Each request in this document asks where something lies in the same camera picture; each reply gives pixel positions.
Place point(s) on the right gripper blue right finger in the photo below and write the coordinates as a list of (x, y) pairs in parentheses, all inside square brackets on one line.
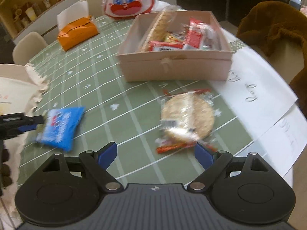
[(213, 163)]

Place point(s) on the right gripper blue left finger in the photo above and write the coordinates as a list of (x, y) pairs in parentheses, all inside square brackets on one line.
[(95, 165)]

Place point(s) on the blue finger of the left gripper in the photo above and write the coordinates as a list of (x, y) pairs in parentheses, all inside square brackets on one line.
[(35, 120), (26, 128)]

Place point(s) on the blue seaweed snack packet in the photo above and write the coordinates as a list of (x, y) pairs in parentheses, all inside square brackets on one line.
[(59, 127)]

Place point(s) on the round rice cracker packet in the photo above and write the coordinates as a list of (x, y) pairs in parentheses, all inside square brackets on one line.
[(187, 118)]

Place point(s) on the clear small candy packet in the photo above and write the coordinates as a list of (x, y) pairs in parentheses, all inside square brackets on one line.
[(210, 40)]

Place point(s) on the red spicy strip packet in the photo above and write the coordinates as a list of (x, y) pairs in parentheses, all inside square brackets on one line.
[(194, 36)]

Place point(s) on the long cracker stick packet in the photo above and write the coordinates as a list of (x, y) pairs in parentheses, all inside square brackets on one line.
[(158, 28)]

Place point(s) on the small red snack packet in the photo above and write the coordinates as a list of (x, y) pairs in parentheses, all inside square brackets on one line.
[(162, 46)]

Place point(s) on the round bread bun packet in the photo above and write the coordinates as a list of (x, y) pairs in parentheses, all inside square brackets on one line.
[(174, 38)]

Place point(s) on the cream illustrated tote bag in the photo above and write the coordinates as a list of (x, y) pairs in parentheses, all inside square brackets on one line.
[(21, 90)]

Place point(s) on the white paper sheet lower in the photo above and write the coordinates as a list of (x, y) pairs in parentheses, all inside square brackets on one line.
[(283, 143)]

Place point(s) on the white paper sheet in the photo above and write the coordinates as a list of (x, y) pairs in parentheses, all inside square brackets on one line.
[(255, 92), (283, 143)]

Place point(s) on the beige chair left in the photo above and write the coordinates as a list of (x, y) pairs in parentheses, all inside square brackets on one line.
[(28, 47)]

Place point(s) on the beige chair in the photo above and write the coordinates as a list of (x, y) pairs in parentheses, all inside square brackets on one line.
[(95, 8), (28, 47)]

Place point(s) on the white paper sheet upper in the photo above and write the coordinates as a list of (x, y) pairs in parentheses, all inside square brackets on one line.
[(255, 92)]

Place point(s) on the orange tissue box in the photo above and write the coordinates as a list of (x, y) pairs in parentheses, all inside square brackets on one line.
[(77, 32)]

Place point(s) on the pink cardboard box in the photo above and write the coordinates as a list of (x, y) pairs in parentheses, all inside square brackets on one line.
[(173, 64)]

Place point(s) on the white tissue paper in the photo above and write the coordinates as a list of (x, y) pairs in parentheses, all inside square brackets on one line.
[(72, 13)]

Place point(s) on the beige chair middle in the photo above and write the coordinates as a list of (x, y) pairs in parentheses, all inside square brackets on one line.
[(95, 8)]

